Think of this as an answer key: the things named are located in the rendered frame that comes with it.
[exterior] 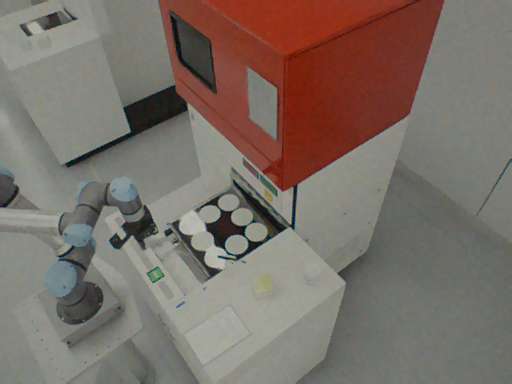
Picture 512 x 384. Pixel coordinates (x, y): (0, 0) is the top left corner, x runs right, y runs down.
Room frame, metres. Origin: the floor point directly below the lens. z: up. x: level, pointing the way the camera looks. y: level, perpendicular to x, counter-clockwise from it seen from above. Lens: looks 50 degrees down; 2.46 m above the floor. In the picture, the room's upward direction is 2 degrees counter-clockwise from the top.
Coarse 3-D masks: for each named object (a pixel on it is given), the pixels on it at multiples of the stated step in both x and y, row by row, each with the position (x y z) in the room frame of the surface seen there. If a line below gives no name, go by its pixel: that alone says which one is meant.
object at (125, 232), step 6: (120, 228) 0.83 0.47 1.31; (126, 228) 0.83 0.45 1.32; (132, 228) 0.82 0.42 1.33; (138, 228) 0.83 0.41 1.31; (114, 234) 0.82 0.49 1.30; (120, 234) 0.81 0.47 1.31; (126, 234) 0.81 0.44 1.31; (132, 234) 0.81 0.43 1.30; (114, 240) 0.79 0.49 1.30; (120, 240) 0.79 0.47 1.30; (126, 240) 0.80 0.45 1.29; (114, 246) 0.78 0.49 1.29; (120, 246) 0.78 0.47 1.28
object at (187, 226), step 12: (228, 192) 1.32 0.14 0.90; (204, 204) 1.25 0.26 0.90; (216, 204) 1.25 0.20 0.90; (240, 204) 1.24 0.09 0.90; (192, 216) 1.18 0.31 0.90; (228, 216) 1.18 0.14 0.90; (180, 228) 1.12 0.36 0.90; (192, 228) 1.12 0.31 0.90; (204, 228) 1.11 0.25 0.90; (216, 228) 1.11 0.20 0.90; (228, 228) 1.11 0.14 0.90; (240, 228) 1.11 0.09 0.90; (216, 240) 1.05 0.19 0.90; (264, 240) 1.04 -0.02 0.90; (204, 252) 0.99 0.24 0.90; (216, 252) 0.98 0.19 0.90; (228, 252) 0.98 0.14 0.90; (204, 264) 0.93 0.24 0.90; (216, 264) 0.92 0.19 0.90
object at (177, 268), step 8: (152, 248) 1.03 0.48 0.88; (168, 256) 0.98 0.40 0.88; (176, 256) 0.98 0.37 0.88; (168, 264) 0.94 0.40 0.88; (176, 264) 0.94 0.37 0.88; (184, 264) 0.94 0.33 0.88; (176, 272) 0.90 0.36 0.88; (184, 272) 0.90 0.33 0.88; (176, 280) 0.86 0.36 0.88; (184, 280) 0.86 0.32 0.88; (192, 280) 0.86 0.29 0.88; (184, 288) 0.83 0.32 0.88
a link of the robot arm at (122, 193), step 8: (112, 184) 0.86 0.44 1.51; (120, 184) 0.85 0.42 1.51; (128, 184) 0.85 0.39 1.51; (112, 192) 0.83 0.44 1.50; (120, 192) 0.82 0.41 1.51; (128, 192) 0.83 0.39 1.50; (136, 192) 0.85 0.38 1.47; (112, 200) 0.83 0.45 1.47; (120, 200) 0.82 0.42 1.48; (128, 200) 0.82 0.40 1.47; (136, 200) 0.84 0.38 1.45; (120, 208) 0.82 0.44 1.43; (128, 208) 0.82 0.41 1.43; (136, 208) 0.83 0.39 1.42
